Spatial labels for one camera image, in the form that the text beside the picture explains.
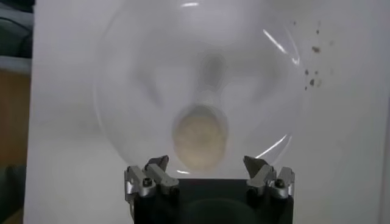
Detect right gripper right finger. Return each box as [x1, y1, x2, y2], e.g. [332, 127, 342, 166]
[243, 155, 296, 200]

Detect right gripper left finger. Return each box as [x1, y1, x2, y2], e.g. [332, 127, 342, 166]
[124, 155, 180, 202]

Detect white steamed baozi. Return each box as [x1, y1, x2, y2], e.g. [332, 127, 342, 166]
[171, 104, 229, 172]

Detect white round plate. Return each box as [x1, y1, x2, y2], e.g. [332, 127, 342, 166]
[93, 0, 305, 180]

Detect dark crumbs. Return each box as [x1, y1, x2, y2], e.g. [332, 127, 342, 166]
[291, 19, 336, 92]

